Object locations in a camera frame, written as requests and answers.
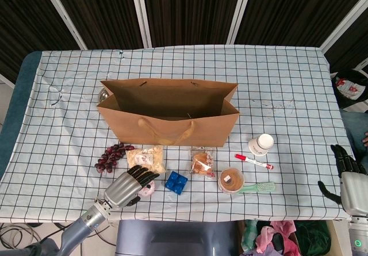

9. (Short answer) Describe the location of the brown paper bag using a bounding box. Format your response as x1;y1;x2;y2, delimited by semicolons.
97;79;240;148

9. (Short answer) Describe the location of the clear jar of cookies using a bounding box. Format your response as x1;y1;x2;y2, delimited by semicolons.
217;167;245;194

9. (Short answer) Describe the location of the cardboard box of clothes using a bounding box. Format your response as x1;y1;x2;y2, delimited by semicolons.
238;220;350;256

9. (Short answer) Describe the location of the packaged round bread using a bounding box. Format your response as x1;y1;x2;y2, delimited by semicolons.
188;148;217;181

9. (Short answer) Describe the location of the blue checkered tablecloth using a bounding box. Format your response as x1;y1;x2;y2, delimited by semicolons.
0;44;357;222

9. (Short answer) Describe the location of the pink garment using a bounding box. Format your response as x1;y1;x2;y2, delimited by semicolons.
255;220;300;255

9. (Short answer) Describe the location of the person's leg in jeans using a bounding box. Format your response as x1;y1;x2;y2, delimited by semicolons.
340;108;368;156

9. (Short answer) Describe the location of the blue building block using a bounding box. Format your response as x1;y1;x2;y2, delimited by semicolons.
164;170;189;196

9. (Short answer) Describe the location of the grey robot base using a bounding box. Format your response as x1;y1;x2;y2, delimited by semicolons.
115;220;239;256

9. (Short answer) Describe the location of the teal plaid cloth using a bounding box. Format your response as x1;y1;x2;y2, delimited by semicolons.
240;220;259;251

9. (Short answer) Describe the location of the dark green garment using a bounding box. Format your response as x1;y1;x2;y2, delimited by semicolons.
294;220;331;256

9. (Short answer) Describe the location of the grey coiled cable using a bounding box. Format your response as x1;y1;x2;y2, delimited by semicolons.
0;223;40;251

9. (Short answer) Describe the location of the clear snack packet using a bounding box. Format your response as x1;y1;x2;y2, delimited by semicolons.
125;145;167;174

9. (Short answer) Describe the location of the pink round snack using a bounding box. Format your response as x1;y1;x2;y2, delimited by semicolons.
137;180;156;197

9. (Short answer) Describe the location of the white paper cup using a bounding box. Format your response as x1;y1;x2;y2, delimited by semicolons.
248;133;274;156

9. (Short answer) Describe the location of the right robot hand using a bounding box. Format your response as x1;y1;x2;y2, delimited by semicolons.
317;144;368;215

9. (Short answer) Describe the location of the dark screen panel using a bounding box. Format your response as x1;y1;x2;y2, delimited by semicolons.
0;0;87;81
320;0;368;75
39;0;152;50
228;0;368;48
129;0;255;49

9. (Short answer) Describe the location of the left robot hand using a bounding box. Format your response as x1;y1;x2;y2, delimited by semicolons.
103;165;160;210

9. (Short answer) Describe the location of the red and white marker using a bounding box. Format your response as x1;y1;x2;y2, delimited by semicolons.
235;153;274;170

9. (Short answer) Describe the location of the green plastic brush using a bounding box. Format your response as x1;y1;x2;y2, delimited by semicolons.
235;181;276;194

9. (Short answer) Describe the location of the black bag with red print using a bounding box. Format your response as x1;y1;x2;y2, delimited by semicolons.
330;69;368;110

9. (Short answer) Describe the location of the purple grape bunch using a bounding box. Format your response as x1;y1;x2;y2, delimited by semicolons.
94;143;135;174

